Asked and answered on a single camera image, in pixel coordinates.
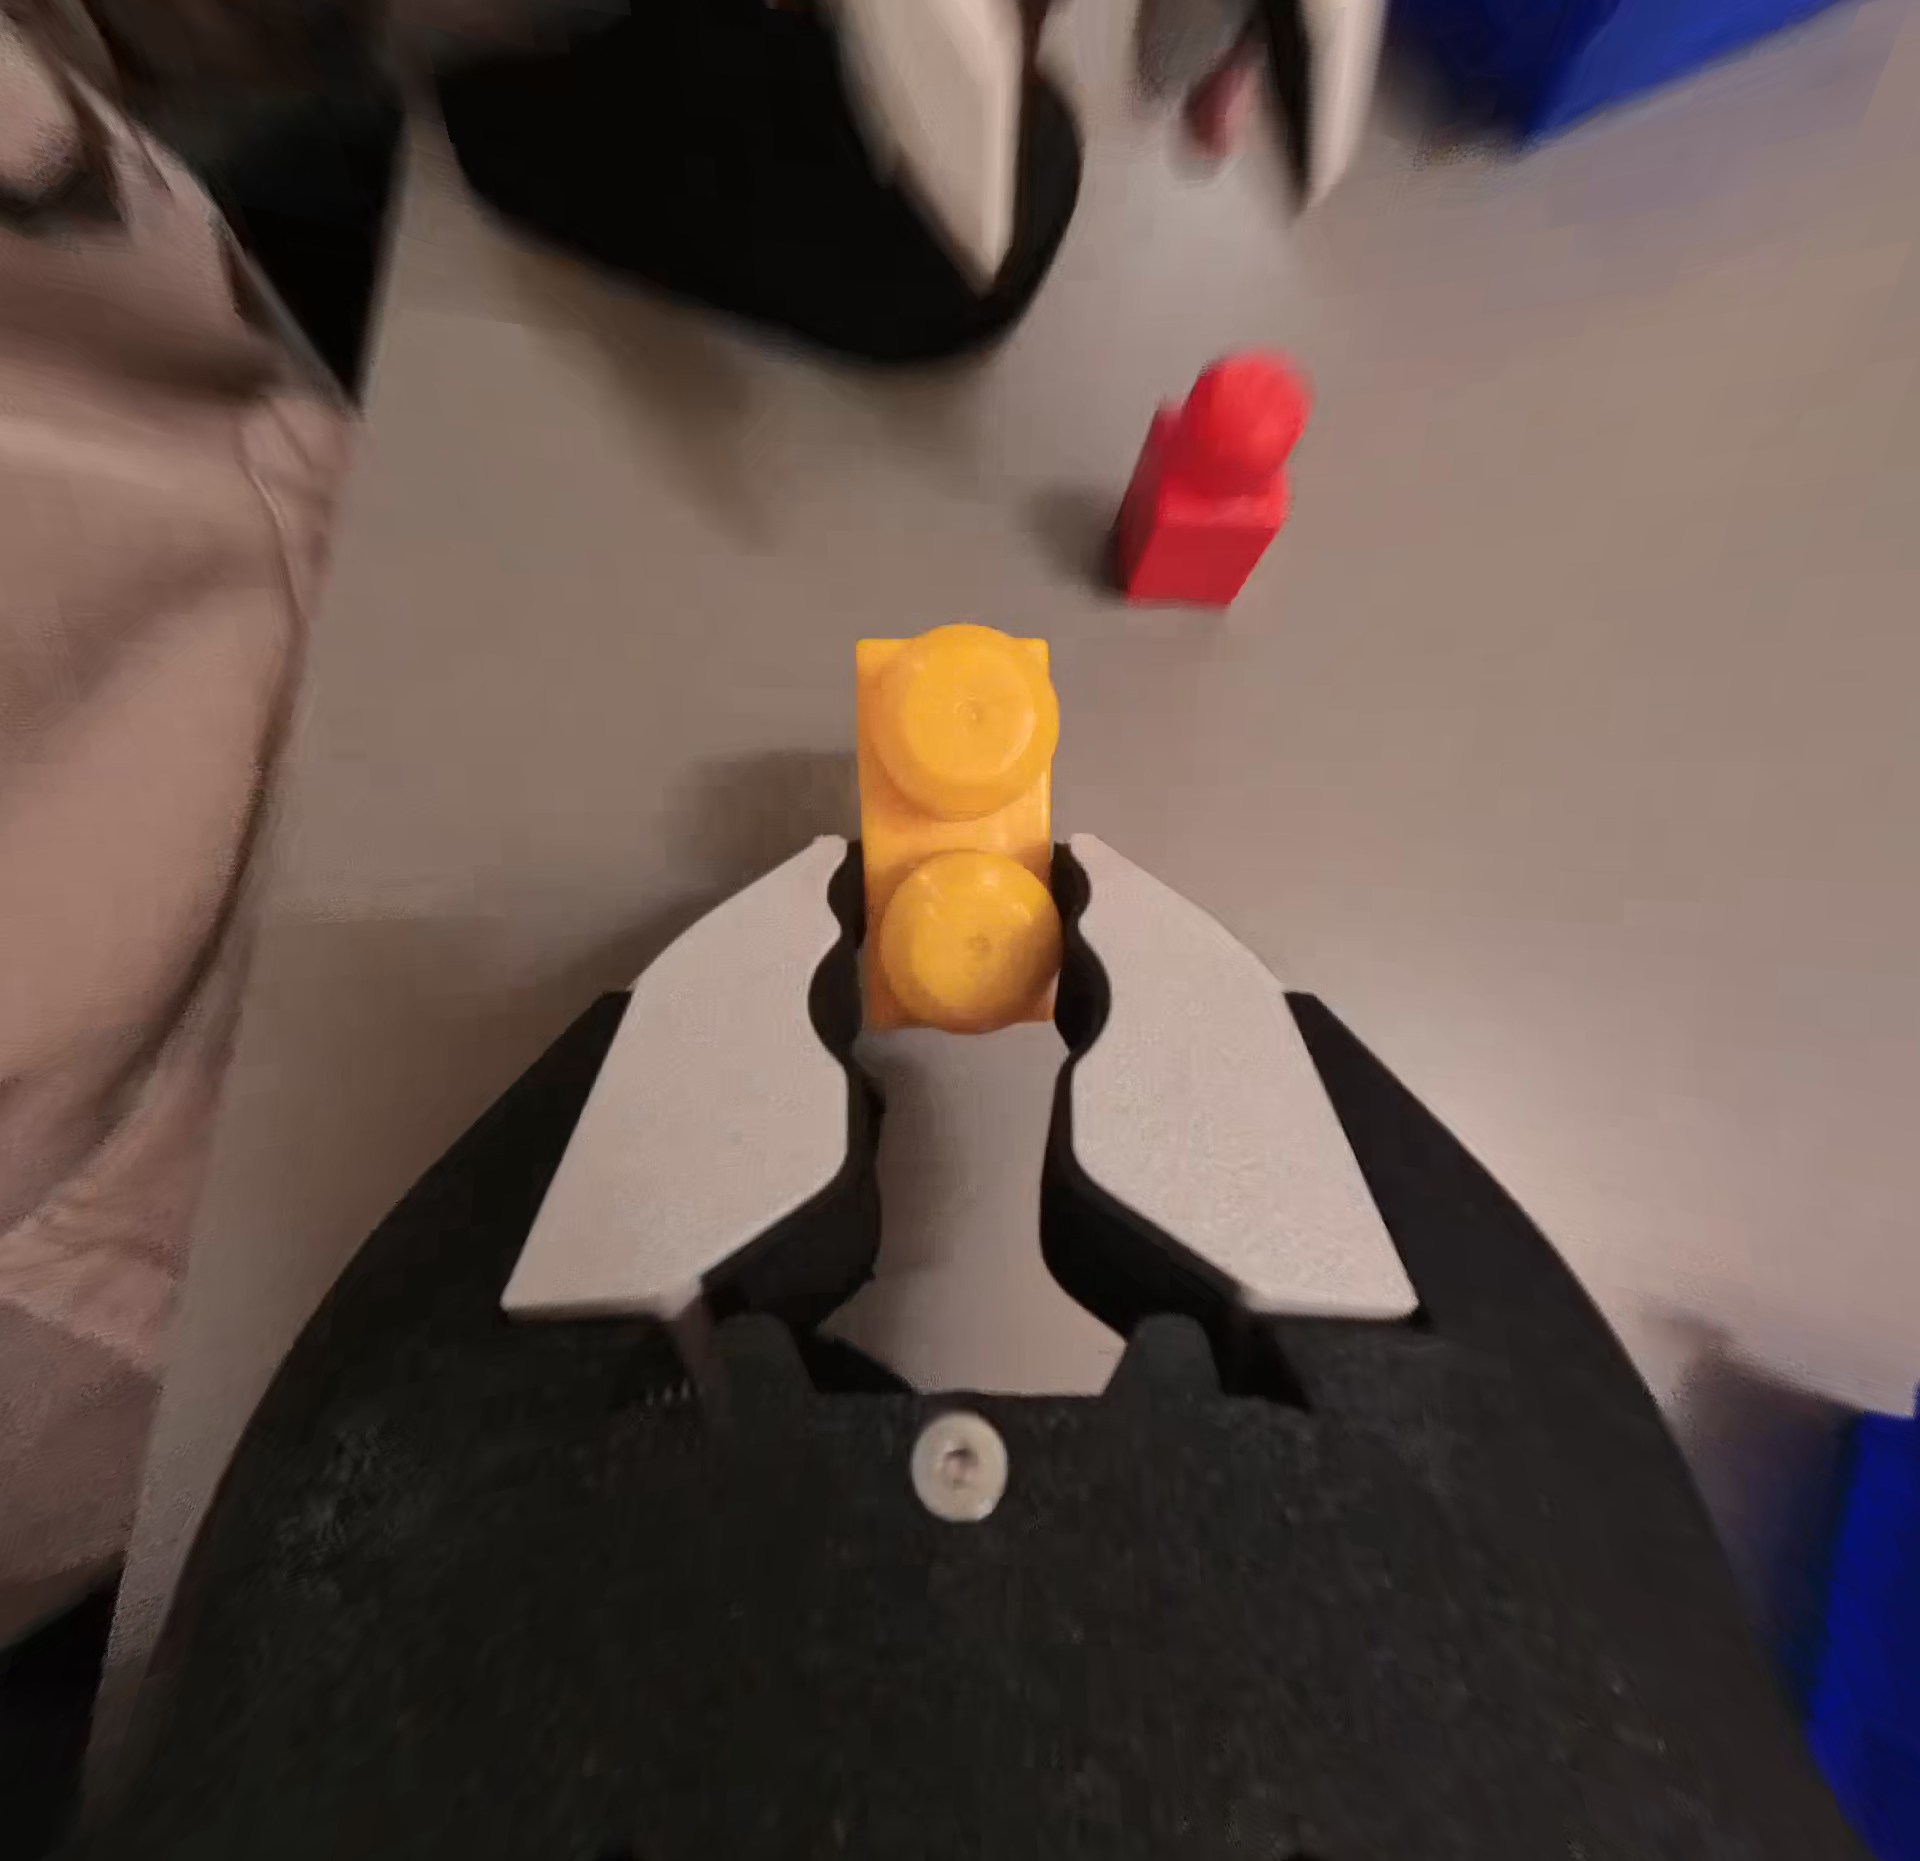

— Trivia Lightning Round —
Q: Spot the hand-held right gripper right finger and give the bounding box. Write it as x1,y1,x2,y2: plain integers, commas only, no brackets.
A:
1042,835,1420,1332

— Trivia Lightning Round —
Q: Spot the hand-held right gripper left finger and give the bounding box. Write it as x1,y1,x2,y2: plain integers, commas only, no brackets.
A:
499,835,883,1330

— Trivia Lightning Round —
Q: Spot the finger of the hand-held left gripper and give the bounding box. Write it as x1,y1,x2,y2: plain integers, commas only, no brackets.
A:
825,0,1029,292
1275,0,1393,217

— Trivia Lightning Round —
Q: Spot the blue plastic bin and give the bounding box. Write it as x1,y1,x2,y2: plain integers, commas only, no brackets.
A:
1804,1383,1920,1861
1382,0,1920,146

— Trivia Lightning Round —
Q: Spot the yellow two-stud block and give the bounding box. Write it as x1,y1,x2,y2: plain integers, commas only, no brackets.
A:
854,624,1065,1037

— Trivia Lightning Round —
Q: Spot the red one-stud block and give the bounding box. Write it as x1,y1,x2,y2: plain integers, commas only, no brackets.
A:
1115,352,1316,606

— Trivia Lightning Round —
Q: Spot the black wrist rest pad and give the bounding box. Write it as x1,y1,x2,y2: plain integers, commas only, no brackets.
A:
432,0,1087,365

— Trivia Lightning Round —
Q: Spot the person in beige sweatshirt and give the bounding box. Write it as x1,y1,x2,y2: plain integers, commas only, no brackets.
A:
0,0,370,1645

